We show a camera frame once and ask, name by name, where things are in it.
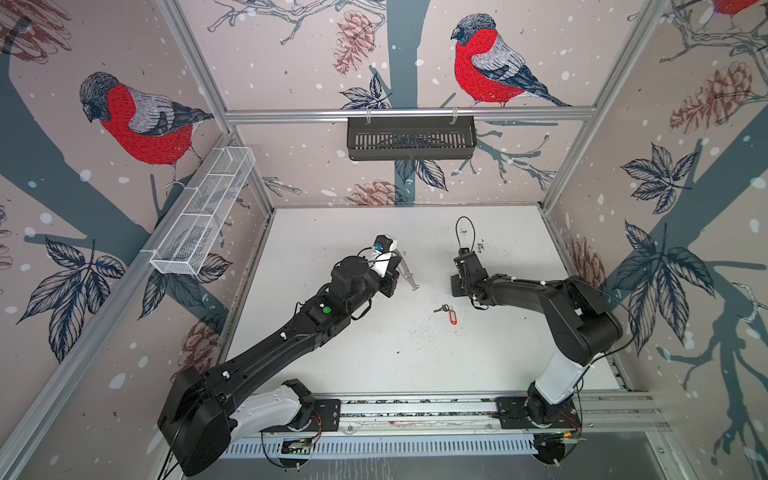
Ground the silver metal carabiner keyring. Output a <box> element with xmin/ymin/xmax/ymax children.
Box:
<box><xmin>397</xmin><ymin>251</ymin><xmax>419</xmax><ymax>291</ymax></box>

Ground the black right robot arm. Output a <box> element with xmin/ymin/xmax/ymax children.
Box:
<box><xmin>451</xmin><ymin>247</ymin><xmax>624</xmax><ymax>428</ymax></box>

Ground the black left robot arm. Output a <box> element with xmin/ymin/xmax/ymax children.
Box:
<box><xmin>157</xmin><ymin>252</ymin><xmax>401</xmax><ymax>477</ymax></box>

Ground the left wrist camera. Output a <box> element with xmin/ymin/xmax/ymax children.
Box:
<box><xmin>370</xmin><ymin>235</ymin><xmax>398</xmax><ymax>262</ymax></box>

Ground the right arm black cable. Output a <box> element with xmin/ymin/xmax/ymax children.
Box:
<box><xmin>454</xmin><ymin>215</ymin><xmax>478</xmax><ymax>253</ymax></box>

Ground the black hanging wire basket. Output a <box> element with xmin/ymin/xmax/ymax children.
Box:
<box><xmin>347</xmin><ymin>116</ymin><xmax>477</xmax><ymax>161</ymax></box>

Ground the white mesh wire shelf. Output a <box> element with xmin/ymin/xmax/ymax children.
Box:
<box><xmin>150</xmin><ymin>146</ymin><xmax>255</xmax><ymax>275</ymax></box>

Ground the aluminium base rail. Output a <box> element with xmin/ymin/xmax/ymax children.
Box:
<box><xmin>223</xmin><ymin>390</ymin><xmax>670</xmax><ymax>467</ymax></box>

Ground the horizontal aluminium frame bar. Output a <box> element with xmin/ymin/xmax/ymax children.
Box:
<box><xmin>224</xmin><ymin>106</ymin><xmax>597</xmax><ymax>125</ymax></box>

